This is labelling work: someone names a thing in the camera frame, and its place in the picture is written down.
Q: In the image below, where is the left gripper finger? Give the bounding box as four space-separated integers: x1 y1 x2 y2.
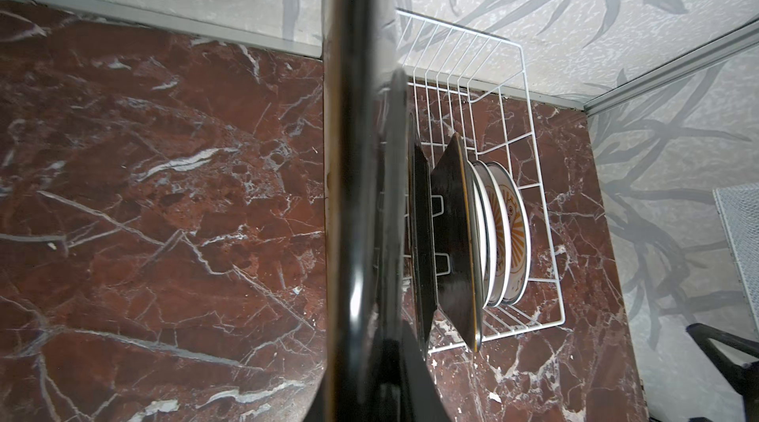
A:
373 321 451 421

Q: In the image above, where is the square floral plate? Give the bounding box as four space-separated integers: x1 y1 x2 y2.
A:
308 0 402 421

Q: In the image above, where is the black square plate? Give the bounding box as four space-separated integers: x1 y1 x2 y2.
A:
408 124 437 359
431 134 483 353

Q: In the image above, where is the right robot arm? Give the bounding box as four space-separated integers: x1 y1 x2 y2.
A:
686 323 758 421

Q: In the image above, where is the white round plate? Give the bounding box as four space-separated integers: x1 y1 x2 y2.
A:
470 160 497 307
486 161 532 305
474 160 512 307

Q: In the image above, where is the white wire dish rack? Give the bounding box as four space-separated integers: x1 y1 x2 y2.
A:
396 10 565 353

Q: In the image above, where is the white mesh wall basket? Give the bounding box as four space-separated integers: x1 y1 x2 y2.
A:
714 183 758 326

